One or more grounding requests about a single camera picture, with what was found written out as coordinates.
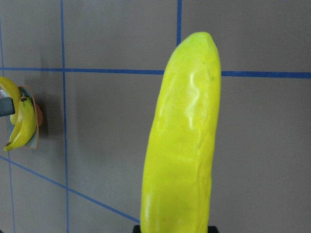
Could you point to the square blue ceramic plate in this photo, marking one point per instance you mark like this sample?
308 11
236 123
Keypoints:
26 91

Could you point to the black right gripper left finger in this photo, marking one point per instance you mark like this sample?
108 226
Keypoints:
136 229

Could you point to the pale yellow-green banana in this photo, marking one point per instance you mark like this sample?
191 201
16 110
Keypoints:
177 181

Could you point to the yellow banana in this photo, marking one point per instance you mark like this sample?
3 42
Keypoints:
14 141
29 121
12 91

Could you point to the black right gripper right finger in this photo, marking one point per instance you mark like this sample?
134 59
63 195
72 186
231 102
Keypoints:
212 229

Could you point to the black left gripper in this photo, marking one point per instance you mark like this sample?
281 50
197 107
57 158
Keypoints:
6 104

